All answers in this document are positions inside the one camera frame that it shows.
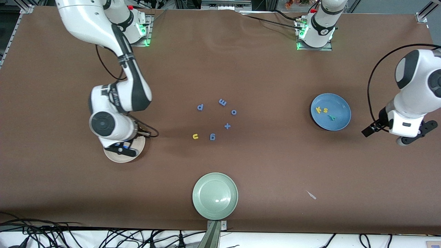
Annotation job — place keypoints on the beige round plate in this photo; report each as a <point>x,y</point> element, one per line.
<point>120,159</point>

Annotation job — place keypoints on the blue foam letter m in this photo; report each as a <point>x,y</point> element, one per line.
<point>222,102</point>

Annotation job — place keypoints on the blue foam letter g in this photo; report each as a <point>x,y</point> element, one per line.
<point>212,137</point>

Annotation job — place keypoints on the grey metal frame bracket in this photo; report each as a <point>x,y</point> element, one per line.
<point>225,4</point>

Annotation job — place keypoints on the brown table mat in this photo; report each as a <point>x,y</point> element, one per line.
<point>241,162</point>

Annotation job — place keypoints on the orange background object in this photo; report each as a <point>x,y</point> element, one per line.
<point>298,2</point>

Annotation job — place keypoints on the blue round plate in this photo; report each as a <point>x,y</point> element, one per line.
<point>339,103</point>

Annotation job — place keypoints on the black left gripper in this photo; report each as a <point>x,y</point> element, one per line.
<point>377,125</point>

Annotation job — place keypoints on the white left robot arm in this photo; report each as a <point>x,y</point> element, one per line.
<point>413,100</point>

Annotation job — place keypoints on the green round plate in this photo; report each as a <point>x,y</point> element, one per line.
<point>215,196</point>

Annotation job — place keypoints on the short aluminium profile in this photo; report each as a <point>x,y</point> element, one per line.
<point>421,17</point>

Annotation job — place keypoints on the black left camera mount bracket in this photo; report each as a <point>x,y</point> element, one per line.
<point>422,130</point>

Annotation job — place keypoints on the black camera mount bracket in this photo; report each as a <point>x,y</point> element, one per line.
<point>422,130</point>
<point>115,150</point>

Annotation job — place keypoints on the black right camera mount bracket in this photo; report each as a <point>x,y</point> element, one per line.
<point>115,150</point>

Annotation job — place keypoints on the small white paper scrap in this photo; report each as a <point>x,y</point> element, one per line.
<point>311,195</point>

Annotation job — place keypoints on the long aluminium edge rail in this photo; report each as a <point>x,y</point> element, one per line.
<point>13,32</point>

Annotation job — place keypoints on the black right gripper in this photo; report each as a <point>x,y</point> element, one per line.
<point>140,130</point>

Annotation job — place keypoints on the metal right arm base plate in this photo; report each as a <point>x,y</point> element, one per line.
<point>149,34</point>

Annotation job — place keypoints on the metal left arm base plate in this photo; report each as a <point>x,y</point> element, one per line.
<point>329,48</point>

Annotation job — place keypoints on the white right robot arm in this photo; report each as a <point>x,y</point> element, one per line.
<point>86,20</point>

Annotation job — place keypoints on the grey metal camera post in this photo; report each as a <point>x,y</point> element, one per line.
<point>211,237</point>

